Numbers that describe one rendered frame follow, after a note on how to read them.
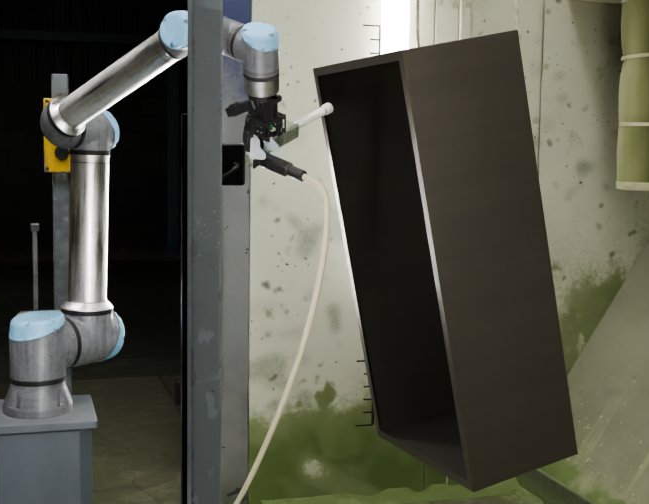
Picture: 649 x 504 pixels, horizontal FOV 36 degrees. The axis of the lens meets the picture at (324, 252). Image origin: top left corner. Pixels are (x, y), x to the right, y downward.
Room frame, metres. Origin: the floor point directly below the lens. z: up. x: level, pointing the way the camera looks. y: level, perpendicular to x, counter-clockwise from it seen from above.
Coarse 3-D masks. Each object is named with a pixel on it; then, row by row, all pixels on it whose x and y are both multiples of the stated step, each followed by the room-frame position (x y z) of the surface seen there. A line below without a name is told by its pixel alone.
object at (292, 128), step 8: (328, 104) 2.91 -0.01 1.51; (312, 112) 2.87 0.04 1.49; (320, 112) 2.88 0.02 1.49; (328, 112) 2.91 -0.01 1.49; (304, 120) 2.83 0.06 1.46; (312, 120) 2.86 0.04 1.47; (288, 128) 2.75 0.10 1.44; (296, 128) 2.78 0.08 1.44; (256, 136) 2.70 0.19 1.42; (280, 136) 2.73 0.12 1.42; (288, 136) 2.76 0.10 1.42; (296, 136) 2.79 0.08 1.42; (280, 144) 2.74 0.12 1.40; (248, 160) 2.62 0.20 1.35; (256, 160) 2.63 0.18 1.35; (264, 160) 2.61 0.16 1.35; (272, 160) 2.60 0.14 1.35; (280, 160) 2.60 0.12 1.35; (272, 168) 2.61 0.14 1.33; (280, 168) 2.59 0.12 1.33; (288, 168) 2.58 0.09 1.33; (296, 168) 2.57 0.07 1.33; (296, 176) 2.56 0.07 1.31
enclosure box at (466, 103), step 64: (384, 64) 3.19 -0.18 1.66; (448, 64) 2.60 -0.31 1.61; (512, 64) 2.67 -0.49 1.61; (384, 128) 3.19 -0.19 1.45; (448, 128) 2.60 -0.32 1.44; (512, 128) 2.67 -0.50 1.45; (384, 192) 3.19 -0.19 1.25; (448, 192) 2.60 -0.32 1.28; (512, 192) 2.67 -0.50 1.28; (384, 256) 3.19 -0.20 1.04; (448, 256) 2.60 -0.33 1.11; (512, 256) 2.68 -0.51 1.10; (384, 320) 3.19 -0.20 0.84; (448, 320) 2.60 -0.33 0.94; (512, 320) 2.68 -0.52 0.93; (384, 384) 3.19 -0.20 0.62; (448, 384) 3.28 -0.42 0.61; (512, 384) 2.68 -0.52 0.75; (448, 448) 2.97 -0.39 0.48; (512, 448) 2.68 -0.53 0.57; (576, 448) 2.76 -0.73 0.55
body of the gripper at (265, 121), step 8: (248, 96) 2.54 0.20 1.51; (272, 96) 2.55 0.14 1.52; (280, 96) 2.54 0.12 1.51; (256, 104) 2.56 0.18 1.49; (264, 104) 2.55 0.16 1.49; (272, 104) 2.52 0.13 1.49; (248, 112) 2.59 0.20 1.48; (256, 112) 2.57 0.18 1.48; (264, 112) 2.56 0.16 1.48; (272, 112) 2.53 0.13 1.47; (248, 120) 2.57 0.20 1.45; (256, 120) 2.55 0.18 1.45; (264, 120) 2.55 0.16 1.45; (272, 120) 2.54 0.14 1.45; (280, 120) 2.57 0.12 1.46; (256, 128) 2.58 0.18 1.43; (264, 128) 2.56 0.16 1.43; (272, 128) 2.56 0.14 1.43; (280, 128) 2.58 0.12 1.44; (264, 136) 2.56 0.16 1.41; (272, 136) 2.58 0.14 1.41
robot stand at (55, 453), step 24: (0, 408) 2.76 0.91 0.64; (0, 432) 2.57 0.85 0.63; (24, 432) 2.59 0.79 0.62; (48, 432) 2.62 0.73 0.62; (72, 432) 2.64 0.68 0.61; (0, 456) 2.59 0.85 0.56; (24, 456) 2.60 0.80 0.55; (48, 456) 2.62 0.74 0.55; (72, 456) 2.64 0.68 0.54; (0, 480) 2.58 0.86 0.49; (24, 480) 2.60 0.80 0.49; (48, 480) 2.62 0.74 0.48; (72, 480) 2.64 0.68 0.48
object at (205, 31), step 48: (192, 0) 1.59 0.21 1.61; (192, 48) 1.59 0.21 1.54; (192, 96) 1.59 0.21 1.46; (192, 144) 1.59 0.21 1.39; (192, 192) 1.59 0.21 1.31; (192, 240) 1.59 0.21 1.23; (192, 288) 1.59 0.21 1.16; (192, 336) 1.59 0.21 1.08; (192, 384) 1.59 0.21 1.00; (192, 432) 1.59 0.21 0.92; (192, 480) 1.59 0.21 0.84
